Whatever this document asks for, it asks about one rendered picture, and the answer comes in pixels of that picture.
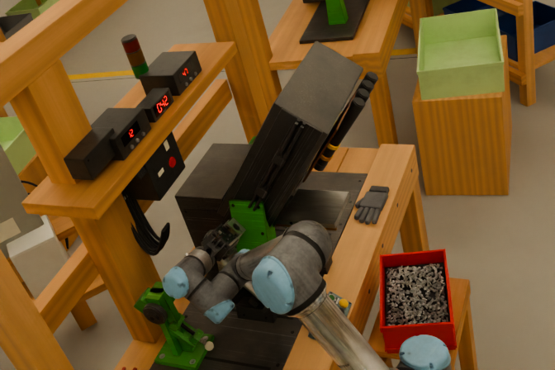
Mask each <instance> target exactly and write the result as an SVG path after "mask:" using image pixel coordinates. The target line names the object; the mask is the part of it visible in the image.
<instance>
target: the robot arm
mask: <svg viewBox="0 0 555 370"><path fill-rule="evenodd" d="M228 222H229V220H228V221H227V222H226V223H225V224H224V225H221V224H222V223H220V224H219V225H218V226H217V227H216V228H215V229H214V230H209V231H208V232H207V233H206V235H205V237H204V238H203V239H202V240H203V241H202V243H201V245H202V246H199V247H196V248H195V249H194V250H193V251H191V252H190V253H189V254H187V253H185V254H184V256H185V257H184V258H183V259H182V260H181V261H180V262H179V263H178V264H176V265H175V266H174V267H172V268H171V269H170V270H169V272H168V273H167V274H166V275H165V276H164V278H163V288H164V291H165V292H166V293H167V294H168V295H169V296H170V297H173V298H175V299H179V298H182V297H185V298H186V299H188V300H189V301H190V302H191V303H192V304H193V305H194V306H195V307H196V308H197V309H198V310H199V311H200V312H201V313H202V314H203V315H204V316H206V317H207V318H209V319H210V320H211V321H212V322H214V323H215V324H220V323H221V322H222V321H223V320H224V319H225V318H226V316H227V315H228V314H229V313H230V312H231V310H232V309H233V308H234V307H235V304H234V302H233V301H232V299H233V298H234V297H235V295H236V294H237V293H238V292H239V290H240V289H241V288H242V287H243V286H244V285H245V283H247V282H248V281H251V280H252V285H253V289H254V292H255V294H256V296H257V297H258V299H259V300H260V301H261V302H262V303H263V304H264V305H265V306H266V307H267V308H270V310H271V311H272V312H274V313H277V314H280V315H282V314H286V315H287V316H288V317H296V318H298V319H299V321H300V322H301V323H302V324H303V325H304V326H305V327H306V328H307V329H308V331H309V332H310V333H311V334H312V336H313V337H314V338H315V339H316V340H317V342H318V343H319V344H320V345H321V347H322V348H323V349H324V350H325V351H326V353H327V354H328V355H329V356H330V357H331V358H332V359H333V360H334V361H335V363H336V364H337V365H338V366H339V368H340V369H341V370H452V369H451V357H450V354H449V352H448V348H447V346H446V344H445V343H444V342H443V341H442V340H440V339H438V338H436V337H434V336H432V335H427V334H420V335H418V336H412V337H410V338H408V339H406V340H405V341H404V342H403V343H402V345H401V347H400V352H399V357H400V362H399V363H398V365H397V367H396V368H389V367H388V366H387V365H386V364H385V363H384V362H383V361H382V359H381V358H380V357H379V356H378V354H377V353H376V352H375V351H374V349H373V348H372V347H371V346H370V344H369V343H368V342H367V341H366V339H365V338H364V337H363V336H362V335H361V334H360V333H359V332H358V330H357V329H356V328H355V327H354V326H353V324H352V323H351V322H350V321H349V319H348V318H347V317H346V316H345V314H344V313H343V312H342V311H341V310H340V309H339V308H338V307H337V305H336V304H335V303H334V302H333V300H332V299H331V298H330V297H329V295H328V294H327V293H326V286H327V283H326V281H325V280H324V278H323V277H322V276H321V275H320V271H321V270H322V268H323V267H324V266H325V265H326V264H327V262H328V261H329V258H330V255H331V250H332V242H331V238H330V235H329V233H328V231H327V230H326V228H325V227H324V226H322V225H321V224H319V223H318V222H315V221H299V222H297V223H296V224H294V225H291V226H289V227H288V228H286V230H285V231H284V233H283V235H280V236H278V237H277V238H275V239H273V240H270V241H269V242H266V243H264V244H261V245H260V246H258V247H256V248H254V249H251V250H249V249H242V250H240V251H239V252H238V253H237V254H235V255H234V256H233V258H232V259H231V261H229V262H228V264H226V265H225V266H224V267H223V269H221V271H220V272H219V273H218V274H217V275H216V276H215V277H214V278H213V279H212V280H211V281H209V280H208V279H206V278H205V277H204V276H205V275H206V274H207V273H208V272H209V271H210V270H211V268H212V267H213V266H214V264H215V261H219V262H220V261H221V260H222V259H223V260H225V259H227V258H229V257H230V256H231V255H232V254H233V253H234V250H235V246H236V245H237V244H238V242H239V240H240V236H241V235H242V234H243V233H241V234H240V235H239V236H238V235H237V234H235V235H232V234H231V233H230V232H229V231H228V229H229V227H228V226H227V223H228Z"/></svg>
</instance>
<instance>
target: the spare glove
mask: <svg viewBox="0 0 555 370"><path fill-rule="evenodd" d="M388 193H389V187H383V186H371V187H370V189H369V191H368V192H366V194H365V196H364V197H363V198H362V199H360V200H359V201H358V202H356V203H355V207H356V208H358V210H357V212H356V213H355V215H354V219H355V220H359V222H360V223H363V222H364V221H365V224H366V225H369V224H370V222H371V221H372V223H373V224H376V223H377V220H378V218H379V216H380V213H381V211H382V209H383V207H384V206H385V204H386V201H387V198H388Z"/></svg>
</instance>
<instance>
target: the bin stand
mask: <svg viewBox="0 0 555 370"><path fill-rule="evenodd" d="M449 281H450V289H451V297H452V304H453V318H454V325H455V333H456V340H457V348H456V349H455V350H449V351H448V352H449V354H450V357H451V369H452V370H455V367H454V364H455V361H456V357H457V353H458V355H459V361H460V367H461V370H478V368H477V355H476V348H475V340H474V334H473V326H472V313H471V306H470V298H469V297H470V294H471V288H470V282H469V279H461V278H453V277H450V278H449ZM368 343H369V344H370V346H371V347H372V348H373V349H374V351H375V352H376V353H377V354H378V356H379V357H380V358H381V359H382V361H383V362H384V363H385V364H386V365H387V366H388V367H389V368H393V366H392V363H391V358H394V359H400V357H399V354H398V353H387V352H385V342H384V338H383V334H382V332H381V331H380V309H379V312H378V314H377V318H376V320H375V323H374V326H373V328H372V333H371V335H370V338H369V341H368Z"/></svg>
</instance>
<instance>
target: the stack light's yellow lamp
mask: <svg viewBox="0 0 555 370"><path fill-rule="evenodd" d="M126 56H127V58H128V60H129V62H130V66H131V67H138V66H141V65H142V64H144V63H145V57H144V54H143V52H142V49H140V50H139V51H138V52H136V53H134V54H131V55H128V54H126Z"/></svg>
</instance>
